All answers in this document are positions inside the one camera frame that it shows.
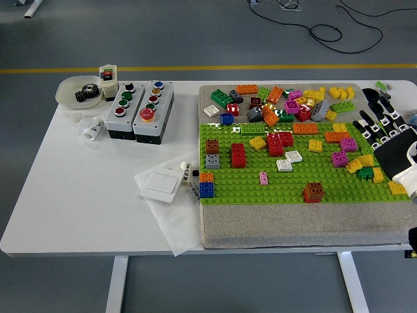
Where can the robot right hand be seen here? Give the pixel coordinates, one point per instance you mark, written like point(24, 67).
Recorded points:
point(395, 156)

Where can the yellow square brick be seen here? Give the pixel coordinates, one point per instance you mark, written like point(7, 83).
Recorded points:
point(258, 143)
point(331, 115)
point(339, 127)
point(395, 188)
point(315, 145)

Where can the brown square brick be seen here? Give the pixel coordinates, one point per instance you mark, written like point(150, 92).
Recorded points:
point(314, 189)
point(211, 146)

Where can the red square brick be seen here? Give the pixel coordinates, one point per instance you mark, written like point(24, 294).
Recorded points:
point(311, 199)
point(286, 138)
point(233, 110)

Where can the white square brick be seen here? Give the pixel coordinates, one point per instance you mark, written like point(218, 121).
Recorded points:
point(294, 156)
point(284, 165)
point(211, 111)

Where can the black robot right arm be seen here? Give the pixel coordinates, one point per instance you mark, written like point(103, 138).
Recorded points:
point(413, 239)

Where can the green toy baseplate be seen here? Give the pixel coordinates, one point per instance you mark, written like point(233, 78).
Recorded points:
point(244, 192)

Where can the narrow yellow brick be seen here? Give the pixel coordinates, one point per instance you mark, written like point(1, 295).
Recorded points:
point(378, 175)

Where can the dark green square brick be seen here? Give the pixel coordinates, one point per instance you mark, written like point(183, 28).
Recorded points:
point(365, 172)

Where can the light blue object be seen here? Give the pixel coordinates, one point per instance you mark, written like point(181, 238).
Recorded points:
point(414, 119)

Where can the pink square brick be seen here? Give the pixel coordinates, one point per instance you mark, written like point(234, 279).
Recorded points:
point(348, 145)
point(292, 107)
point(339, 159)

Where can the orange long brick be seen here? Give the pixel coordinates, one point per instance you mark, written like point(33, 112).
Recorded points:
point(247, 89)
point(275, 94)
point(270, 117)
point(336, 137)
point(305, 128)

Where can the small metal clip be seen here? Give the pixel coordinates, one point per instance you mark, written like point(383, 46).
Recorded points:
point(386, 94)

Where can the lime green long brick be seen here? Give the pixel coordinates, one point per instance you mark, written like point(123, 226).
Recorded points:
point(343, 107)
point(252, 129)

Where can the small green plastic part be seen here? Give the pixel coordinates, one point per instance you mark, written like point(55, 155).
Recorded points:
point(380, 84)

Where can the grey long brick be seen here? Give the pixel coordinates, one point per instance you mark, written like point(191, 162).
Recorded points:
point(320, 110)

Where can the black yellow warning label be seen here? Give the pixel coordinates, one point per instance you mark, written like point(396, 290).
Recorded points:
point(410, 255)

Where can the dark green long brick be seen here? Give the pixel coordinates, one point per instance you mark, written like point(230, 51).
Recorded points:
point(286, 116)
point(221, 98)

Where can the pink hollow brick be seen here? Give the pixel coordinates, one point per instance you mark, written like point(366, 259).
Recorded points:
point(294, 94)

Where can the red long brick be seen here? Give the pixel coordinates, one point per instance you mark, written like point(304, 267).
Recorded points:
point(238, 156)
point(274, 145)

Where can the small dark green brick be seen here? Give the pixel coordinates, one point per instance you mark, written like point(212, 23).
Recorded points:
point(288, 93)

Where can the narrow pink brick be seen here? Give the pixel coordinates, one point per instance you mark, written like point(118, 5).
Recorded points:
point(264, 178)

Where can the grey slope brick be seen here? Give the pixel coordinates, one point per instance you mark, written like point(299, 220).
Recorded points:
point(255, 114)
point(236, 96)

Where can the dark maroon square brick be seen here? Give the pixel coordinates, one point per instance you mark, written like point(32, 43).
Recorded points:
point(255, 102)

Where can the grey-brown mat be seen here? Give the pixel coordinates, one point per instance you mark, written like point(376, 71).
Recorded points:
point(247, 228)

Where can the blue square brick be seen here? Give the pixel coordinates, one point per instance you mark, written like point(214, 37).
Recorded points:
point(206, 189)
point(226, 118)

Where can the orange square brick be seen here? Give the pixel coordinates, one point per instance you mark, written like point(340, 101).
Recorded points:
point(206, 177)

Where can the small black cap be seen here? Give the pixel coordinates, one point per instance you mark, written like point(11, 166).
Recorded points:
point(195, 172)

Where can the white printed tube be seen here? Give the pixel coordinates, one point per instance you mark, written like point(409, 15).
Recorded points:
point(194, 193)

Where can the white labelled tube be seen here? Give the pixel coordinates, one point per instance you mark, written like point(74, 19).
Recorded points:
point(186, 170)

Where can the white tissue paper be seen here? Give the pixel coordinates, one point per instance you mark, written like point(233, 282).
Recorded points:
point(177, 225)

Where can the emergency stop control box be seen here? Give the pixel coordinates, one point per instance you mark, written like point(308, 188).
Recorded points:
point(164, 107)

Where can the four-button control box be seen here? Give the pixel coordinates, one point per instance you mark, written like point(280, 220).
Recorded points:
point(120, 126)

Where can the white pipe fitting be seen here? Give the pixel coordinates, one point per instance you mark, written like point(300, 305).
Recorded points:
point(94, 128)

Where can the black metal gear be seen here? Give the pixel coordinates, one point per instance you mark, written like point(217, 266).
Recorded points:
point(93, 90)
point(80, 96)

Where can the white plastic bowl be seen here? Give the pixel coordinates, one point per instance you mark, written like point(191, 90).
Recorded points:
point(66, 93)

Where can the distant white table leg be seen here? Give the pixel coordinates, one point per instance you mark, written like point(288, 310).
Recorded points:
point(30, 9)

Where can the white wall switch plate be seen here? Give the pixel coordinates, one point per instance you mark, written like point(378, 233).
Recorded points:
point(161, 186)

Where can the small cream switch box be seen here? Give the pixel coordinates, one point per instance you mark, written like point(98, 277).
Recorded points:
point(110, 88)

